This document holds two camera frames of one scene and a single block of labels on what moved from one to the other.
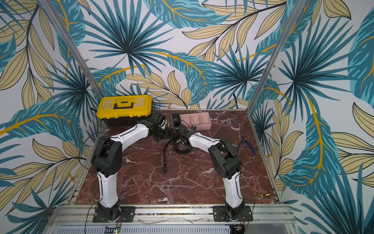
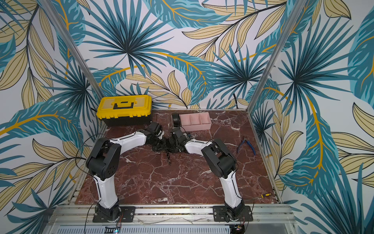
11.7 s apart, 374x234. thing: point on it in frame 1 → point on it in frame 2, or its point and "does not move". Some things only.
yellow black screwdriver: (265, 195) does not move
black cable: (177, 119) does not move
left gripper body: (165, 133) → (158, 144)
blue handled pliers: (249, 143) does not move
